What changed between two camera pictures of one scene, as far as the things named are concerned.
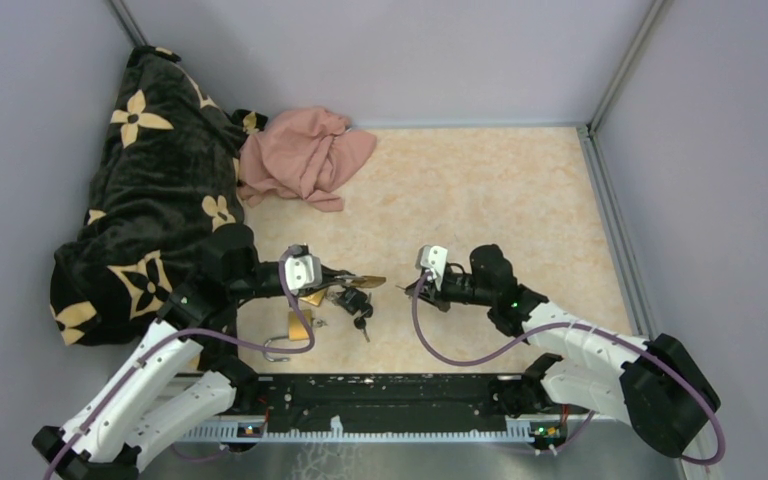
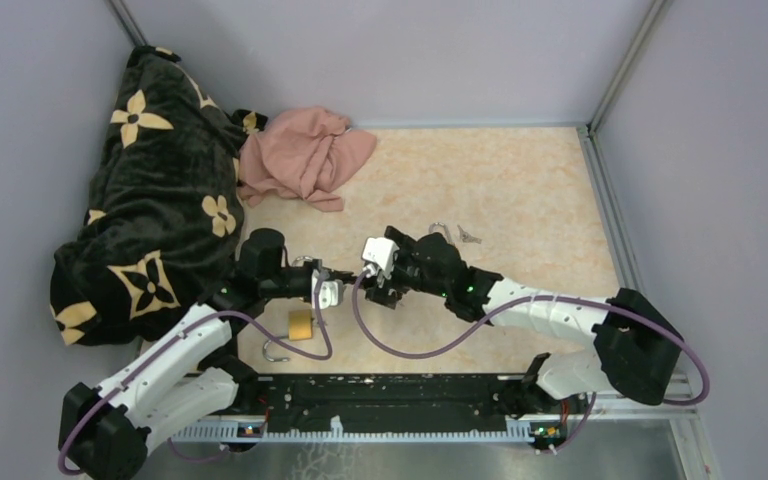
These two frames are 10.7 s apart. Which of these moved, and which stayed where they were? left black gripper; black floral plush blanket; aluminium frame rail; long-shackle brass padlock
Moved: long-shackle brass padlock
Stayed: aluminium frame rail; left black gripper; black floral plush blanket
